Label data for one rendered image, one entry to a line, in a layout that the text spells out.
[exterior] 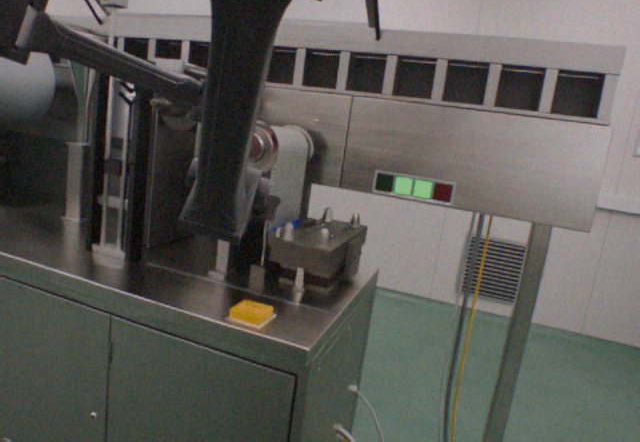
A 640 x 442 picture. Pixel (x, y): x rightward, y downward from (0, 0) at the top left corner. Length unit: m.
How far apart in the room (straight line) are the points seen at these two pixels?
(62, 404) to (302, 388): 0.72
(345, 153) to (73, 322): 0.91
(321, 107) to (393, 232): 2.48
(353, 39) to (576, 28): 2.61
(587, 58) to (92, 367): 1.54
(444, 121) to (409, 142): 0.12
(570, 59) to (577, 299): 2.76
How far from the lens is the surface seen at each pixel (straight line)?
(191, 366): 1.10
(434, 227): 3.78
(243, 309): 0.98
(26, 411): 1.59
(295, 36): 1.55
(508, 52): 1.42
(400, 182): 1.40
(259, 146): 1.17
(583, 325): 4.04
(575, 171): 1.41
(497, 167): 1.39
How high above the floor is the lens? 1.32
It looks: 9 degrees down
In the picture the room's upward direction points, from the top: 8 degrees clockwise
